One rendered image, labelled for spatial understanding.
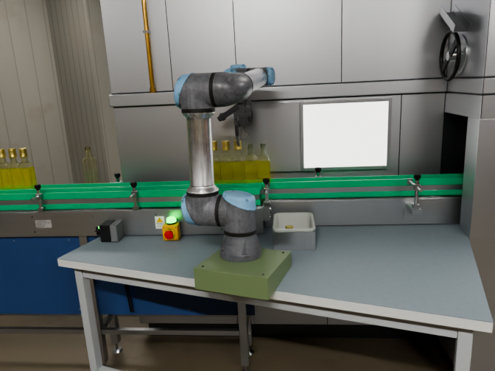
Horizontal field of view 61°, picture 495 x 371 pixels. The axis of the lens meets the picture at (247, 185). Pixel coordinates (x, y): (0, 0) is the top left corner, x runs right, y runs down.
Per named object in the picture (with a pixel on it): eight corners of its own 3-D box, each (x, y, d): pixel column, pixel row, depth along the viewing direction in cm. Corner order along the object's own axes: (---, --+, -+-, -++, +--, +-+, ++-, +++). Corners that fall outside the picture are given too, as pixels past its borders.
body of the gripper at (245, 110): (251, 126, 189) (250, 99, 186) (233, 127, 190) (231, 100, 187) (253, 124, 196) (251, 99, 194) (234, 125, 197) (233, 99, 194)
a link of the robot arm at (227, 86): (244, 72, 131) (275, 60, 175) (211, 73, 134) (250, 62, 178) (246, 109, 135) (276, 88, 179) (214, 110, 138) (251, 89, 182)
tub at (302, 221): (312, 230, 190) (312, 211, 188) (316, 249, 169) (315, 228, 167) (274, 230, 192) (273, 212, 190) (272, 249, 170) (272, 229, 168)
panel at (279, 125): (388, 167, 206) (390, 97, 198) (390, 168, 204) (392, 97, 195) (208, 172, 215) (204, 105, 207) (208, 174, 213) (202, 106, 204)
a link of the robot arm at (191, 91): (219, 232, 146) (211, 71, 134) (179, 229, 150) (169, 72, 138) (229, 221, 157) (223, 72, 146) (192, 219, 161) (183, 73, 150)
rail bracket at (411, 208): (413, 216, 192) (415, 168, 186) (425, 229, 176) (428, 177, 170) (402, 216, 192) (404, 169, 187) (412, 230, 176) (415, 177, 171)
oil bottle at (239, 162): (247, 196, 204) (244, 153, 199) (246, 199, 199) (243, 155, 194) (235, 196, 205) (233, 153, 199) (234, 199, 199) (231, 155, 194)
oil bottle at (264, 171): (270, 196, 203) (269, 152, 198) (270, 199, 197) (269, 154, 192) (259, 196, 203) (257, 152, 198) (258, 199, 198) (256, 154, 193)
